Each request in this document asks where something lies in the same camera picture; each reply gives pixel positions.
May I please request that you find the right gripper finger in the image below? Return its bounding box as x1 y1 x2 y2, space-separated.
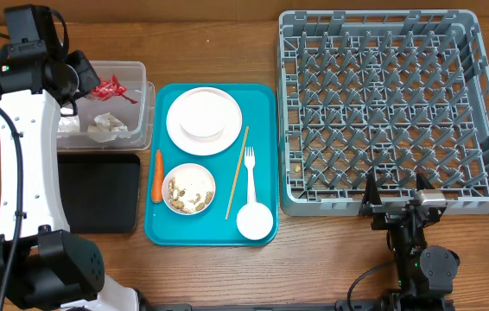
363 171 382 206
416 172 434 191

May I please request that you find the red snack wrapper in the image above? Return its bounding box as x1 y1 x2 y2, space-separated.
89 75 137 105

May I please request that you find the white napkin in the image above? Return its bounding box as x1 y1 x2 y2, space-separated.
87 112 127 143
58 116 80 133

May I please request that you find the white bowl with food scraps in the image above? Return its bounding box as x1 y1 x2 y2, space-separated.
162 163 216 216

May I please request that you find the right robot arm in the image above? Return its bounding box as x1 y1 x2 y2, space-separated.
346 172 460 311

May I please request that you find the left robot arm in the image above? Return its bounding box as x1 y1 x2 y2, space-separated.
0 4 148 310

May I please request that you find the clear plastic bin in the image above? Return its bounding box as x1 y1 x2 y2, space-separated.
57 60 155 152

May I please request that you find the grey dish rack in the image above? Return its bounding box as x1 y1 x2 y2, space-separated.
276 10 489 216

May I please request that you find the black plastic tray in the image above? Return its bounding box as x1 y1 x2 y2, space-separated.
58 153 141 234

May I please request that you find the orange carrot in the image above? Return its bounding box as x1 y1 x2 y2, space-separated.
150 149 164 203

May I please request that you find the small white bowl on plate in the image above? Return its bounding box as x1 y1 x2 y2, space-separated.
181 91 226 138

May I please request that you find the small white round cup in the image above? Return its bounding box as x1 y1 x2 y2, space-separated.
237 202 274 241

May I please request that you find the large white plate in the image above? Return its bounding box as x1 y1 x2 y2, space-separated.
166 87 243 156

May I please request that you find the white plastic fork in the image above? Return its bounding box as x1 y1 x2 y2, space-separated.
244 147 257 204

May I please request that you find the wooden chopstick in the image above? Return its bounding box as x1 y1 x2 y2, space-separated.
225 125 250 220

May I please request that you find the teal plastic tray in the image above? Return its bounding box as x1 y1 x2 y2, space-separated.
144 83 279 246

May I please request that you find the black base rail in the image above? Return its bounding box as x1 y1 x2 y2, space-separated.
140 298 457 311

